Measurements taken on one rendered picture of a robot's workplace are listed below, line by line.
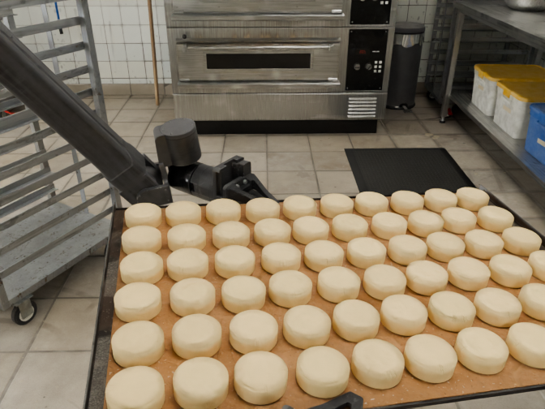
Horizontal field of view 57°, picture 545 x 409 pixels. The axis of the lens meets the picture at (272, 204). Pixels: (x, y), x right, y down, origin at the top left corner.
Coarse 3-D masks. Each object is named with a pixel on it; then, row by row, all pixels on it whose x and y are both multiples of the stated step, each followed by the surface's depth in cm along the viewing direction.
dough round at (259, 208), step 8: (256, 200) 75; (264, 200) 75; (272, 200) 75; (248, 208) 73; (256, 208) 73; (264, 208) 73; (272, 208) 74; (248, 216) 73; (256, 216) 72; (264, 216) 72; (272, 216) 73
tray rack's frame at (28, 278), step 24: (96, 72) 198; (96, 96) 202; (48, 216) 241; (72, 216) 241; (0, 240) 223; (48, 240) 223; (72, 240) 223; (96, 240) 223; (0, 264) 208; (48, 264) 208; (72, 264) 212; (24, 288) 194; (24, 312) 195
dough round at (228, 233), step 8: (224, 224) 69; (232, 224) 69; (240, 224) 69; (216, 232) 67; (224, 232) 67; (232, 232) 67; (240, 232) 67; (248, 232) 68; (216, 240) 67; (224, 240) 66; (232, 240) 66; (240, 240) 66; (248, 240) 68
